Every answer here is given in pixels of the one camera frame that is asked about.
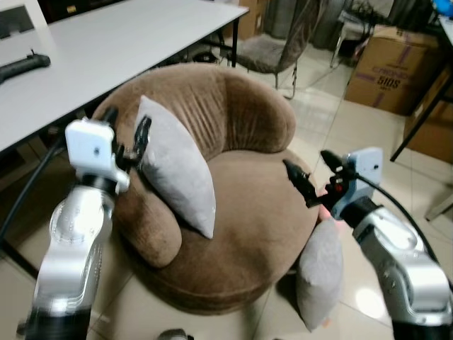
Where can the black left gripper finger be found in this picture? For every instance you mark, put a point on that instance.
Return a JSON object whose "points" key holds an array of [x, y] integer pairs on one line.
{"points": [[144, 136], [110, 115]]}

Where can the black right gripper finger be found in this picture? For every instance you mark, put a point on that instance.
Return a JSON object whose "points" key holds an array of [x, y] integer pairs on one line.
{"points": [[333, 163], [302, 183]]}

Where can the grey square pillow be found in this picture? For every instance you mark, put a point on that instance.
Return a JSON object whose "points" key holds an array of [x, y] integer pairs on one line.
{"points": [[177, 166], [320, 276]]}

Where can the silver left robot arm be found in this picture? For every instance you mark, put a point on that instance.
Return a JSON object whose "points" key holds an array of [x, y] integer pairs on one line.
{"points": [[71, 241]]}

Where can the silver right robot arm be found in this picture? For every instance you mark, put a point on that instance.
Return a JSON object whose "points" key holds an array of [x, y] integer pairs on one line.
{"points": [[403, 269]]}

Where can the round brown fabric sofa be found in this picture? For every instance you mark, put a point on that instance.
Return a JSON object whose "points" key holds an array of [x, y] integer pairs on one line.
{"points": [[248, 205]]}

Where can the large white table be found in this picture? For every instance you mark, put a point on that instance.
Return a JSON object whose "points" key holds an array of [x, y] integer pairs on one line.
{"points": [[106, 49]]}

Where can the plain brown cardboard box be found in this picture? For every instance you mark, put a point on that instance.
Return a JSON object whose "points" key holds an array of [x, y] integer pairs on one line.
{"points": [[435, 134]]}

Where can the black legged side table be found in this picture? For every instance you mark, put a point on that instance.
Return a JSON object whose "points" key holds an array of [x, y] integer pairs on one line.
{"points": [[417, 120]]}

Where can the black handheld device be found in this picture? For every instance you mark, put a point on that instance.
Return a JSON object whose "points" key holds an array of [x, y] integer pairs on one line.
{"points": [[21, 67]]}

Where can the cardboard box with purple print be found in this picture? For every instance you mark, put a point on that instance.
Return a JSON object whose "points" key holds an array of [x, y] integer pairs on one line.
{"points": [[393, 71]]}

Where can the white chair backrest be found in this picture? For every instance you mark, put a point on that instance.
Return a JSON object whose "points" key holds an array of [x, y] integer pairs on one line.
{"points": [[37, 13]]}

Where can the metal chair with grey cushion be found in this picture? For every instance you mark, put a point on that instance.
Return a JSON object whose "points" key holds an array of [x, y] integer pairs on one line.
{"points": [[265, 49]]}

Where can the blue plastic object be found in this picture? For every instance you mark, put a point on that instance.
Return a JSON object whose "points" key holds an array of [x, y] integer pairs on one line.
{"points": [[443, 6]]}

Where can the small brown cardboard box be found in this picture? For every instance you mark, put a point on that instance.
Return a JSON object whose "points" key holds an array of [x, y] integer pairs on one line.
{"points": [[253, 18]]}

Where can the grey robot foot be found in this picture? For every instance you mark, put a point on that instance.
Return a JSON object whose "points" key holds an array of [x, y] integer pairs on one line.
{"points": [[173, 335]]}

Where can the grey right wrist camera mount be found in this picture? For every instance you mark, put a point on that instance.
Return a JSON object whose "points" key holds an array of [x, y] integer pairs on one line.
{"points": [[362, 177]]}

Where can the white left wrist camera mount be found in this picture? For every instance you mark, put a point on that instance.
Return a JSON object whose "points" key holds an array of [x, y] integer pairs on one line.
{"points": [[92, 149]]}

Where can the metal frame stool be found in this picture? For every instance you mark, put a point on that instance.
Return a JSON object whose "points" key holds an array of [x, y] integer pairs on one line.
{"points": [[354, 21]]}

